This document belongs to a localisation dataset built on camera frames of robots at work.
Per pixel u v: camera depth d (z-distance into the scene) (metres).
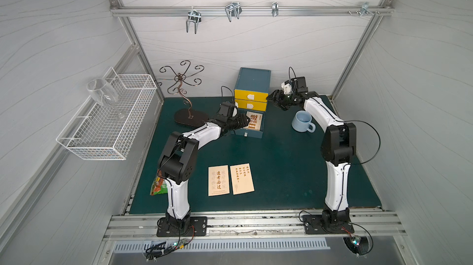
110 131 0.67
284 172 0.89
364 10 0.77
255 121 1.08
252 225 0.75
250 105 1.01
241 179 0.87
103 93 0.67
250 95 0.96
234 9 0.76
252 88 1.01
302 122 0.99
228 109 0.76
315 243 0.78
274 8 0.73
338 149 0.58
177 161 0.51
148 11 0.78
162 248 0.66
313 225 0.73
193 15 0.78
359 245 0.72
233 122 0.83
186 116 1.07
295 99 0.75
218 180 0.86
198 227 0.73
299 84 0.78
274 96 0.88
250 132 0.99
